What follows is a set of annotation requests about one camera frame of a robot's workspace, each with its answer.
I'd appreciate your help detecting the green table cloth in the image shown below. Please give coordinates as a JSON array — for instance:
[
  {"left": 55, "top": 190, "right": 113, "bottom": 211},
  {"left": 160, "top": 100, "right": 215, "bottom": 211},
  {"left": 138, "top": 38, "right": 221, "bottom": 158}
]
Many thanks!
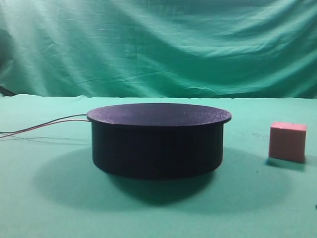
[{"left": 0, "top": 98, "right": 317, "bottom": 238}]

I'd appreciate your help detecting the black round turntable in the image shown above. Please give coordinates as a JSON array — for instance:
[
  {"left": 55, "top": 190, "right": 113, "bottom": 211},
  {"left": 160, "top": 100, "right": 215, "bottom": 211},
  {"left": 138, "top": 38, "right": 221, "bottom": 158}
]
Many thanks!
[{"left": 87, "top": 103, "right": 232, "bottom": 180}]

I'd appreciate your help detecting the black wire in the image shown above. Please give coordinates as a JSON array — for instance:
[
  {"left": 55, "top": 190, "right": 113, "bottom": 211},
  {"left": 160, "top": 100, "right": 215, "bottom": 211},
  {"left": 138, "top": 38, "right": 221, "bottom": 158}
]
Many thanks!
[{"left": 0, "top": 114, "right": 88, "bottom": 134}]

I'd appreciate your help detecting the red wire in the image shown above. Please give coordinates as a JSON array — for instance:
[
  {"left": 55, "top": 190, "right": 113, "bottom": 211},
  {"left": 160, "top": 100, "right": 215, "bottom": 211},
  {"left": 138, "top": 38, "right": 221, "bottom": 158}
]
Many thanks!
[{"left": 0, "top": 119, "right": 90, "bottom": 139}]

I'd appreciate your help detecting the green cloth backdrop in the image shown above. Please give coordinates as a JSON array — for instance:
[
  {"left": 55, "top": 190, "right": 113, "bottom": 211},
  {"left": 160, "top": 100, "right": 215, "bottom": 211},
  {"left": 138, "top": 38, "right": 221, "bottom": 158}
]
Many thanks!
[{"left": 0, "top": 0, "right": 317, "bottom": 98}]

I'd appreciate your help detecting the pink cube block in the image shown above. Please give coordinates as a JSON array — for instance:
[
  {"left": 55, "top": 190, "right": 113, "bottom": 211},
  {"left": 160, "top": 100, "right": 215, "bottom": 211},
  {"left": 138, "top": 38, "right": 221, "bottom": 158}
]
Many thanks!
[{"left": 268, "top": 121, "right": 307, "bottom": 163}]

